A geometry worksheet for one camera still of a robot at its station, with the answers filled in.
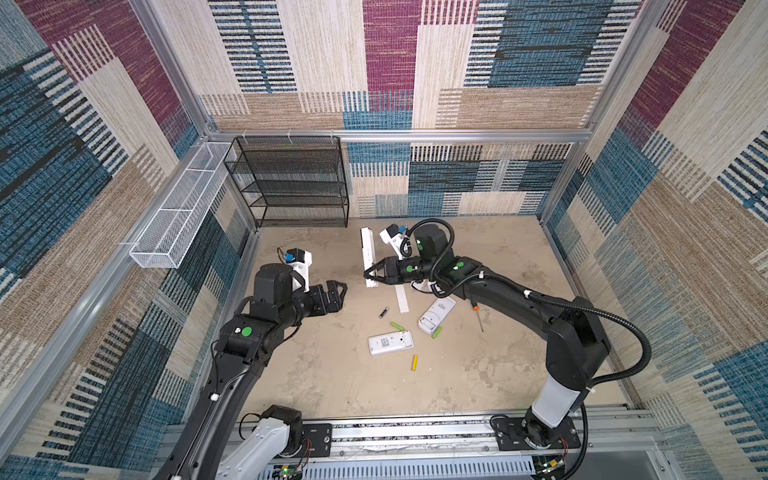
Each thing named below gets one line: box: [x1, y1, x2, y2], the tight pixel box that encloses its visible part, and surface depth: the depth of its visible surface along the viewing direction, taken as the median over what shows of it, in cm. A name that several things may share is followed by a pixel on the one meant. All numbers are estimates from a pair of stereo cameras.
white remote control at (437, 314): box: [418, 296, 457, 335], surface depth 96 cm
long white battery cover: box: [394, 284, 410, 314], surface depth 100 cm
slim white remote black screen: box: [360, 227, 379, 288], surface depth 77 cm
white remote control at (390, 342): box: [368, 330, 415, 356], surface depth 90 cm
